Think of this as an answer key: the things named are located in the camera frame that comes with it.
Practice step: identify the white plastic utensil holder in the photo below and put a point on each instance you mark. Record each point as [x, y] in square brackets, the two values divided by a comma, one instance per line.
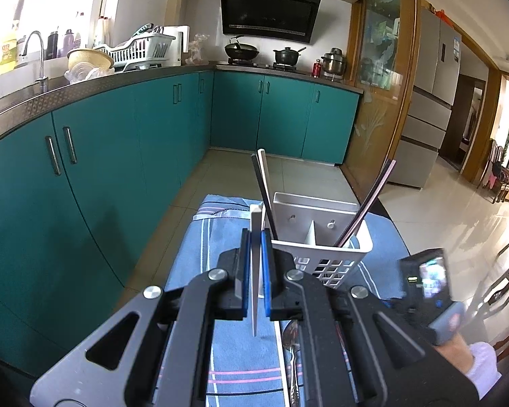
[322, 258]

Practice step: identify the steel faucet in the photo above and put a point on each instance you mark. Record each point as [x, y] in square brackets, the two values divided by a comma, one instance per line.
[42, 72]

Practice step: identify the yellow oil bottle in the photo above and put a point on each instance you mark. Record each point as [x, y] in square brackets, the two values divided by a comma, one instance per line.
[5, 48]

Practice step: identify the beige bowl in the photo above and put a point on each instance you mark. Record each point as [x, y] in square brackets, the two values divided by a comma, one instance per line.
[89, 59]

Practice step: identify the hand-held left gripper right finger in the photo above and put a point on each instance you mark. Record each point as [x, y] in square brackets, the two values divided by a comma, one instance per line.
[266, 271]

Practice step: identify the metal spoon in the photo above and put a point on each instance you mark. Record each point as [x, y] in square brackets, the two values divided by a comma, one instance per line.
[289, 339]

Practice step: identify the gas stove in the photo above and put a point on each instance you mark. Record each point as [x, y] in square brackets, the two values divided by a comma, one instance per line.
[254, 65]

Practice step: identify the grey kitchen countertop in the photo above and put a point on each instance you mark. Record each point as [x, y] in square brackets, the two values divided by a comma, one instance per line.
[89, 91]

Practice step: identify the wooden door frame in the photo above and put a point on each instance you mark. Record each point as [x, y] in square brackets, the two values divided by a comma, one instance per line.
[485, 135]

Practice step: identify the pink and black chopsticks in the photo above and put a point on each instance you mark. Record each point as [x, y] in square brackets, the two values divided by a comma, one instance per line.
[368, 195]

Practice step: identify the white cutting board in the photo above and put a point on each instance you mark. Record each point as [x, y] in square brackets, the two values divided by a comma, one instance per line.
[181, 46]

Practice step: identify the white dish rack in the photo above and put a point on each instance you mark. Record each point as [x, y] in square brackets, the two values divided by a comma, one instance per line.
[140, 51]

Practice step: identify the silver refrigerator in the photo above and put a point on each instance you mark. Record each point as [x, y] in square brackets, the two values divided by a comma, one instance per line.
[428, 114]

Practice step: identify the black chopstick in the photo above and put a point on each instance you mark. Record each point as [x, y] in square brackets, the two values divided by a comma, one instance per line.
[261, 182]

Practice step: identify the clear plastic bag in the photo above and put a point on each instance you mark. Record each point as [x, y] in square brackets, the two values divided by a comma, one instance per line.
[197, 48]

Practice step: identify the wooden dining chairs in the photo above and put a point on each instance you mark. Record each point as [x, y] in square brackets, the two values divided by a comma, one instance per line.
[498, 174]

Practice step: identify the steel stockpot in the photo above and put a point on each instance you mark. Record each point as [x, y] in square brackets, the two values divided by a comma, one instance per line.
[334, 63]

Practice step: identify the wooden sliding glass door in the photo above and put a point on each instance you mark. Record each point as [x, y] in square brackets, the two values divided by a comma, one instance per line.
[381, 72]

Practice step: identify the black wok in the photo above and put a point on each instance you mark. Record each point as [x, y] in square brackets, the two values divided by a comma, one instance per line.
[241, 51]

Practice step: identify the black range hood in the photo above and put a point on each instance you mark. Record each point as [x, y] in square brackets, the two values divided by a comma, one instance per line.
[267, 8]

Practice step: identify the orange items atop refrigerator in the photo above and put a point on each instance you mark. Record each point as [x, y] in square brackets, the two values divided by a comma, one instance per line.
[437, 12]

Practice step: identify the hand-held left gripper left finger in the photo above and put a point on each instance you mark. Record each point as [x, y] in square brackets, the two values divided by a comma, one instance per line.
[246, 267]

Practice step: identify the red bottle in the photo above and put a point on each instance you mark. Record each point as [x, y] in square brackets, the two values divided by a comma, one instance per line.
[317, 69]

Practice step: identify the white chopstick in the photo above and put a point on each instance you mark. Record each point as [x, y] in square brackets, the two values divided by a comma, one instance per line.
[255, 263]
[267, 178]

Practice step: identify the person's right forearm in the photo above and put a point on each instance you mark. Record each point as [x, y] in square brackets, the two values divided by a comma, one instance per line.
[454, 356]

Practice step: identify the dark bottle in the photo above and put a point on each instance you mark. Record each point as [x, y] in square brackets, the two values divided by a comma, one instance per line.
[53, 46]
[68, 44]

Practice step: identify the black cooking pot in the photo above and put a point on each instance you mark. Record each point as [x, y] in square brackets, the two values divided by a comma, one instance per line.
[286, 57]

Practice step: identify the dark brown chopstick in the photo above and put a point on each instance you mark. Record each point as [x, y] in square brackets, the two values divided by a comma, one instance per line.
[374, 196]

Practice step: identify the teal lower kitchen cabinets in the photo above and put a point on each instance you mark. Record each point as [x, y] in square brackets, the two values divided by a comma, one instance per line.
[110, 178]

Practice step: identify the window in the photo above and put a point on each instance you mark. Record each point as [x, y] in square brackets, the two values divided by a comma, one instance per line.
[46, 0]

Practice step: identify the blue striped cloth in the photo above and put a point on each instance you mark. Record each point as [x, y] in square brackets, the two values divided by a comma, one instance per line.
[237, 347]

